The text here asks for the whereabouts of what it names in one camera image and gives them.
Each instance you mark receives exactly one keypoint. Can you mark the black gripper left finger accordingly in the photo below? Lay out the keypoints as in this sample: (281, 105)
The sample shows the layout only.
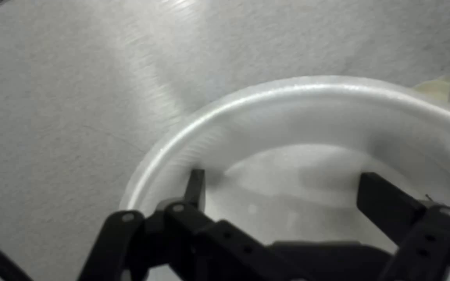
(177, 234)

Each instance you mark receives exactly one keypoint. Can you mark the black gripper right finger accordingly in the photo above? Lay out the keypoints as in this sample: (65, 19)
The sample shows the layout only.
(420, 230)

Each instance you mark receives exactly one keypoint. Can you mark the white foam plate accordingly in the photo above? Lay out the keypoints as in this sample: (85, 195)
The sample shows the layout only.
(284, 158)

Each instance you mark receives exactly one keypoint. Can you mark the yellowish tape piece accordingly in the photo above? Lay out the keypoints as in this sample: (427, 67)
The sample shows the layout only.
(438, 87)

